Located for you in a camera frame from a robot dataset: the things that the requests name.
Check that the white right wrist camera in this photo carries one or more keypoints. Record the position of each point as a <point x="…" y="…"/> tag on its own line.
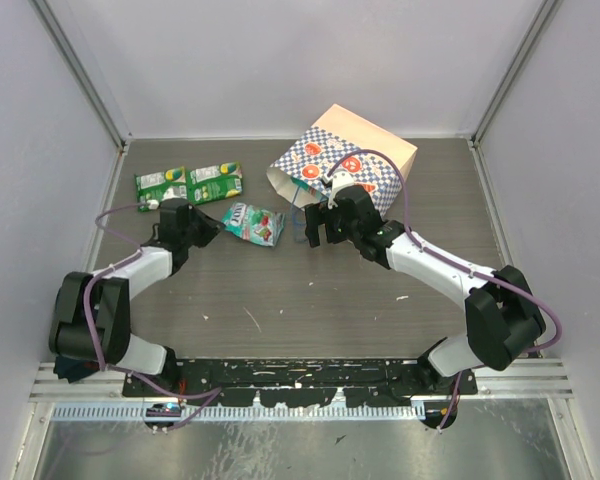
<point x="335" y="182"/>

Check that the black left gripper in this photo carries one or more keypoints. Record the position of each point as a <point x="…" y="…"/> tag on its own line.
<point x="210" y="227"/>

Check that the perforated cable duct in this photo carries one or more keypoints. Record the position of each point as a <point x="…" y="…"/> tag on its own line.
<point x="120" y="411"/>

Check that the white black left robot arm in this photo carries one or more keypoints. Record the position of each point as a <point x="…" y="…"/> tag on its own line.
<point x="91" y="325"/>

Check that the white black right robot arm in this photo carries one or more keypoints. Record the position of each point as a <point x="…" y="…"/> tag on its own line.
<point x="502" y="318"/>

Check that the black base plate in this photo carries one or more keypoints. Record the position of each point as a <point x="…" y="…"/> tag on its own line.
<point x="373" y="382"/>

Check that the dark blue folded cloth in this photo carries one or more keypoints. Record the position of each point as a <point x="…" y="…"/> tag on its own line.
<point x="76" y="366"/>

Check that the aluminium rail frame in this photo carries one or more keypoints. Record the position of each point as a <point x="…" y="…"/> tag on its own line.
<point x="526" y="378"/>

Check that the checkered paper bag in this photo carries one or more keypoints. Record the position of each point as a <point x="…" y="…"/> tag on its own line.
<point x="378" y="160"/>

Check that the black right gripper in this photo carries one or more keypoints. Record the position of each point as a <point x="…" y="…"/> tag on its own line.
<point x="315" y="214"/>

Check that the teal mint candy packet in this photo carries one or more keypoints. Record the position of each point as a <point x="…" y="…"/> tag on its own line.
<point x="255" y="225"/>

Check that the green snack packet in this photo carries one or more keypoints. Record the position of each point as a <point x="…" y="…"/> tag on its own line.
<point x="162" y="185"/>
<point x="214" y="183"/>

